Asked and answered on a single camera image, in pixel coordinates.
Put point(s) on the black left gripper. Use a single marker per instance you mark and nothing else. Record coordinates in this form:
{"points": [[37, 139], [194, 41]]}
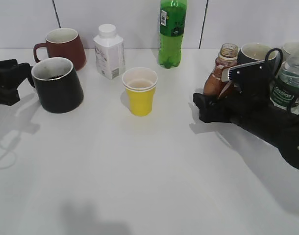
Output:
{"points": [[12, 74]]}

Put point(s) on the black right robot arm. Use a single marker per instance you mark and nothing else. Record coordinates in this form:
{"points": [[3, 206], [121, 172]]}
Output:
{"points": [[257, 116]]}

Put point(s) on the brown Nescafe coffee bottle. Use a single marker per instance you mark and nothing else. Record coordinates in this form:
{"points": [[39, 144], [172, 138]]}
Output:
{"points": [[227, 57]]}

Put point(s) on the yellow paper cup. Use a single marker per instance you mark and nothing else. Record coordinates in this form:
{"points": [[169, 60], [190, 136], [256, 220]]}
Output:
{"points": [[140, 85]]}

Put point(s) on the white ceramic mug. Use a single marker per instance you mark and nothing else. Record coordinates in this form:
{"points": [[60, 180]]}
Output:
{"points": [[288, 49]]}

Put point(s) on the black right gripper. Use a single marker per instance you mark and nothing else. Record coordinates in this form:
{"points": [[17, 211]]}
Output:
{"points": [[222, 110]]}

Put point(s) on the white milk carton bottle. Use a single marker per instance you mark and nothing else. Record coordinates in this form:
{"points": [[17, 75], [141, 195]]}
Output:
{"points": [[109, 51]]}

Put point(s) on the dark red ceramic mug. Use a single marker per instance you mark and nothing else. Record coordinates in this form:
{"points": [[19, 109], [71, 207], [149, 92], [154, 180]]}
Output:
{"points": [[66, 43]]}

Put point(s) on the clear water bottle green label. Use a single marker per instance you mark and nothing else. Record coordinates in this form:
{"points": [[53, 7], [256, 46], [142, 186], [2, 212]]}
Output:
{"points": [[283, 92]]}

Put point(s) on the green soda bottle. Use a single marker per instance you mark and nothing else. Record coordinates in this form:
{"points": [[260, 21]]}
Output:
{"points": [[171, 27]]}

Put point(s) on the dark grey ceramic mug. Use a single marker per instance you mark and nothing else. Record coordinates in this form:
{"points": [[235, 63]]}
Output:
{"points": [[252, 52]]}

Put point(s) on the black ceramic mug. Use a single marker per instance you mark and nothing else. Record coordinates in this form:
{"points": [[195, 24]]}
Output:
{"points": [[57, 85]]}

